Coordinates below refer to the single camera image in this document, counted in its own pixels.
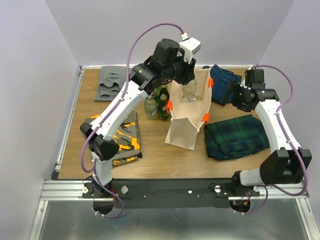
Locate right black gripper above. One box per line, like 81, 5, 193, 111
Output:
220, 79, 252, 113

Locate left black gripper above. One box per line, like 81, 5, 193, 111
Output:
161, 50, 196, 86

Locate green glass bottle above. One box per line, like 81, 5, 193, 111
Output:
151, 87, 161, 106
157, 93, 170, 121
158, 84, 170, 100
144, 96, 157, 120
181, 79, 198, 103

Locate beige canvas tote bag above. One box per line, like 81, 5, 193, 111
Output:
165, 68, 213, 151

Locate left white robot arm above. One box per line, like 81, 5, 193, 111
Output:
80, 37, 201, 198

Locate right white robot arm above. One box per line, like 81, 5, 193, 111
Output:
223, 66, 312, 196

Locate dark blue folded jeans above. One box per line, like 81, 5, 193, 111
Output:
203, 64, 242, 106

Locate green plaid folded cloth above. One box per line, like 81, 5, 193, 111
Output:
204, 114, 270, 161

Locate grey folded shorts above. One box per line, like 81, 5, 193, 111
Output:
94, 65, 127, 102

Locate orange camouflage folded pants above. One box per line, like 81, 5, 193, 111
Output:
84, 110, 143, 167

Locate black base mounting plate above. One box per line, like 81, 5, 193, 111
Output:
82, 177, 261, 210

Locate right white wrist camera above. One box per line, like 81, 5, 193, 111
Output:
240, 79, 247, 88

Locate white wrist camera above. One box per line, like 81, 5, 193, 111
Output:
179, 32, 201, 64
240, 79, 247, 88

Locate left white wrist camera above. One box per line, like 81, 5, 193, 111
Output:
179, 32, 201, 64

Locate aluminium rail frame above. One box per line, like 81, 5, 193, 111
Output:
29, 65, 320, 240

